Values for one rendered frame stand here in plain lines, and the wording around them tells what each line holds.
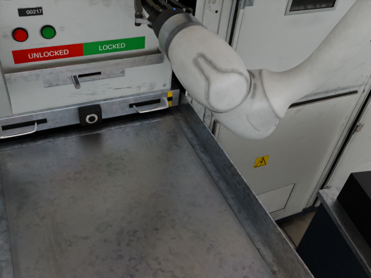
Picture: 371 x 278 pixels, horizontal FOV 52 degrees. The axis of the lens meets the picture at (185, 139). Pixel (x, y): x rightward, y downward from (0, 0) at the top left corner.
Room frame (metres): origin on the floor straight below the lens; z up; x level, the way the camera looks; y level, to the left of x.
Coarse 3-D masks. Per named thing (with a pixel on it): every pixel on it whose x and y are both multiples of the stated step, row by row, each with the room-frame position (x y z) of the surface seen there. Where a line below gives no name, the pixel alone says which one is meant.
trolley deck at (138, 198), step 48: (48, 144) 0.72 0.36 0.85; (96, 144) 0.75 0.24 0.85; (144, 144) 0.77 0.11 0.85; (48, 192) 0.56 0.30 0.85; (96, 192) 0.58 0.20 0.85; (144, 192) 0.60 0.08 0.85; (192, 192) 0.62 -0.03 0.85; (48, 240) 0.44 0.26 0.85; (96, 240) 0.45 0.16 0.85; (144, 240) 0.47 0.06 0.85; (192, 240) 0.48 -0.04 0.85; (240, 240) 0.50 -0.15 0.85
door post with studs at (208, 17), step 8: (200, 0) 0.93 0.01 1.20; (208, 0) 0.94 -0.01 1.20; (216, 0) 0.95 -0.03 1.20; (200, 8) 0.93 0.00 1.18; (208, 8) 0.94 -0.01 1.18; (216, 8) 0.95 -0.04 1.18; (200, 16) 0.93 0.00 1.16; (208, 16) 0.94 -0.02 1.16; (216, 16) 0.95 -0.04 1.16; (208, 24) 0.94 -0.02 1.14; (216, 24) 0.95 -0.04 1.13; (192, 104) 0.94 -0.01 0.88; (200, 112) 0.95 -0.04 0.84
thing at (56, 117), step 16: (128, 96) 0.87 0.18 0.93; (144, 96) 0.89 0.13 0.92; (160, 96) 0.91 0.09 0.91; (176, 96) 0.94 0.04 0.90; (32, 112) 0.75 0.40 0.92; (48, 112) 0.76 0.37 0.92; (64, 112) 0.78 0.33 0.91; (112, 112) 0.84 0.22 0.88; (128, 112) 0.87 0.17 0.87; (16, 128) 0.72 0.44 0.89; (32, 128) 0.74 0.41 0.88; (48, 128) 0.76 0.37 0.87
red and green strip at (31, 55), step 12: (144, 36) 0.90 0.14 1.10; (36, 48) 0.77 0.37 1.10; (48, 48) 0.79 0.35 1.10; (60, 48) 0.80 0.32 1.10; (72, 48) 0.81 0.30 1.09; (84, 48) 0.83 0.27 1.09; (96, 48) 0.84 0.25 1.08; (108, 48) 0.85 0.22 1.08; (120, 48) 0.87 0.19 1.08; (132, 48) 0.88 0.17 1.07; (144, 48) 0.90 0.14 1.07; (24, 60) 0.76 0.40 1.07; (36, 60) 0.77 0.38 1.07
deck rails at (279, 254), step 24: (192, 120) 0.87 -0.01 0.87; (192, 144) 0.79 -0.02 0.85; (216, 144) 0.74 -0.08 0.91; (0, 168) 0.61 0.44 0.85; (216, 168) 0.71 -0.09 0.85; (0, 192) 0.54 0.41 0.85; (240, 192) 0.62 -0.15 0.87; (0, 216) 0.48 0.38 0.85; (240, 216) 0.56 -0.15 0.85; (264, 216) 0.53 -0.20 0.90; (0, 240) 0.42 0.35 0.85; (264, 240) 0.50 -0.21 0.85; (0, 264) 0.37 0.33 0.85; (288, 264) 0.44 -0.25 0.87
